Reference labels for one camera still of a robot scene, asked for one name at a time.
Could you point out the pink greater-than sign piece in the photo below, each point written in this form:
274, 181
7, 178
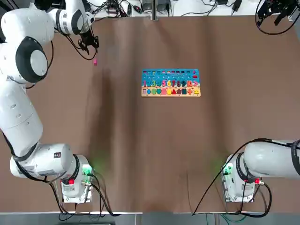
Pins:
197, 83

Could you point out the black power adapter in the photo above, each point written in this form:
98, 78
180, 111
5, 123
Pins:
236, 4

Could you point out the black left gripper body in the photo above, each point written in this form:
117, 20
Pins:
87, 37

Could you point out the colourful wooden toy board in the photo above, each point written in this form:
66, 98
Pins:
171, 75

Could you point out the usb hub with plugs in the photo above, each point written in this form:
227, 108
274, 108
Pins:
112, 10

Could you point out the yellow number six piece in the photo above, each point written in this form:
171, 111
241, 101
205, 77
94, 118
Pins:
167, 84

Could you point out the aluminium frame bar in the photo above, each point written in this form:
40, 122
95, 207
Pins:
294, 17

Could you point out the pink rectangular block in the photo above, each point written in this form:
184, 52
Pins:
95, 62

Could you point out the red triangle piece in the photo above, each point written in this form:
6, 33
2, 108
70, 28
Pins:
174, 92

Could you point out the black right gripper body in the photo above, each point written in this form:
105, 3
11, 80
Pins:
280, 5

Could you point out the teal square piece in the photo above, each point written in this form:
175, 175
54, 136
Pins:
184, 91

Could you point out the black power supply box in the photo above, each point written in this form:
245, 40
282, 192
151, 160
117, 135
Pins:
147, 4

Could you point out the yellow equals sign piece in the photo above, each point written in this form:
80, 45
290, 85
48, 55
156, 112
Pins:
196, 90

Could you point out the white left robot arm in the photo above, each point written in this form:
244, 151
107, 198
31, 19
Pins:
21, 117

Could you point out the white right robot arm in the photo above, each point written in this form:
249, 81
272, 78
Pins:
264, 161

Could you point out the teal number four piece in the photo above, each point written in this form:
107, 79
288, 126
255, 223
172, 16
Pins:
159, 83

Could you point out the green number three piece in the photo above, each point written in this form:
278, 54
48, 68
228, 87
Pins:
155, 84

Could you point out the green circle piece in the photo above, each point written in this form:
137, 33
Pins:
154, 91

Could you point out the blue number two piece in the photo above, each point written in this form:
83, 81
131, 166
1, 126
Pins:
149, 85

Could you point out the red number seven piece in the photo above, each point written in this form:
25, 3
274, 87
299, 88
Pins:
174, 81

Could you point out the orange plus sign piece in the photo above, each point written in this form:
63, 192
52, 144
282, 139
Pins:
190, 91

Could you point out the pink trapezoid piece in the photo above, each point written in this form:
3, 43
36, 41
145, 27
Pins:
164, 91

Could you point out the aluminium post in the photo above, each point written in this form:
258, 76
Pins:
155, 11

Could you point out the teal heart piece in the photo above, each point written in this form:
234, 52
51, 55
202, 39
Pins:
159, 91

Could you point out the teal number nine piece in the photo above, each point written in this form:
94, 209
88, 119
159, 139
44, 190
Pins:
185, 82

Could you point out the magenta number five piece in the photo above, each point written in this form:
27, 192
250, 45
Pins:
163, 83

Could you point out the purple number eight piece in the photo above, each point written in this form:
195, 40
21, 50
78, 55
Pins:
179, 83

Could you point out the yellow pentagon piece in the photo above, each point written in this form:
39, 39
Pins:
169, 92

